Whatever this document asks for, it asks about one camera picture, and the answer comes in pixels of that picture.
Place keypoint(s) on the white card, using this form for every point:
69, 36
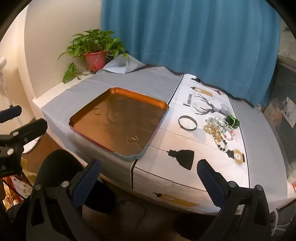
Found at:
288, 109

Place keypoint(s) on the green potted plant red pot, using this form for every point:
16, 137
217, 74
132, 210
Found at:
96, 59

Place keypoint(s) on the dark thin bangle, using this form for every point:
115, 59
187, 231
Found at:
179, 121

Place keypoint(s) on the blue curtain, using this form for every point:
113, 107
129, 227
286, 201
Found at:
185, 34

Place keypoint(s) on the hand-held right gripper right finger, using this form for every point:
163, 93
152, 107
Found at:
210, 185

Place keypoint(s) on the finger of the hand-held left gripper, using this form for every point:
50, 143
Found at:
10, 114
32, 128

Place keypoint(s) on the orange rectangular tray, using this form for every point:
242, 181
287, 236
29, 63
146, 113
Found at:
115, 125

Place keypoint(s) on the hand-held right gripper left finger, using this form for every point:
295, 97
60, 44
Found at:
86, 182

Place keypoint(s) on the green black jewelry box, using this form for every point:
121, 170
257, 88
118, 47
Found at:
232, 121

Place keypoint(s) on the colourful printed bag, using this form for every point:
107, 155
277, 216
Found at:
16, 187

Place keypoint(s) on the printed grey white tablecloth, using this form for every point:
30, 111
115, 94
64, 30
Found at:
150, 76

